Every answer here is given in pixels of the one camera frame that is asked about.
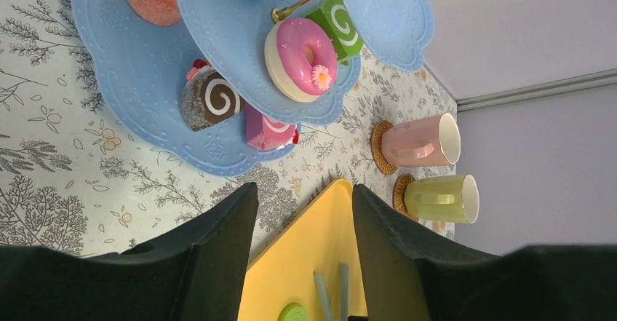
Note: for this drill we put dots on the green macaron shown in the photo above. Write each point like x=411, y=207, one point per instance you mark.
x=293, y=312

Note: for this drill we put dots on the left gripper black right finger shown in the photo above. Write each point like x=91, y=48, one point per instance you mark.
x=411, y=273

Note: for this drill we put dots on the chocolate swirl roll cake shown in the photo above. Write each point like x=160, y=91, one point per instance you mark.
x=207, y=97

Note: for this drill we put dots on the woven rattan coaster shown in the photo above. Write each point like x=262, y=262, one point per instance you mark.
x=376, y=149
x=398, y=195

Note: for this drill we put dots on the green swirl roll cake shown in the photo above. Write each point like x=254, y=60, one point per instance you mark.
x=333, y=18

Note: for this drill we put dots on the blue three-tier cake stand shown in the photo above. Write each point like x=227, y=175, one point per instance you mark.
x=141, y=69

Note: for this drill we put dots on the green ceramic mug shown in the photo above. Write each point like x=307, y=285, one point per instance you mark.
x=451, y=198

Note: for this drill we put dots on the yellow serving tray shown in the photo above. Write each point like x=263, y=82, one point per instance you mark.
x=319, y=241

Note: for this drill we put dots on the pink sprinkled donut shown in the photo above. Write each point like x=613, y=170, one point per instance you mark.
x=300, y=59

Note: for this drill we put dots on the pink swirl roll cake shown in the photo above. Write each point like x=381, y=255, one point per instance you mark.
x=265, y=134

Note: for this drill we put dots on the floral tablecloth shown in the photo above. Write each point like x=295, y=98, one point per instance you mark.
x=76, y=180

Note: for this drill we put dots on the pink ceramic mug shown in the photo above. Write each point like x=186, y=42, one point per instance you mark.
x=428, y=142

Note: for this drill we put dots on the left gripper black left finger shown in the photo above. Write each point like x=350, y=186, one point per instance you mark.
x=193, y=272

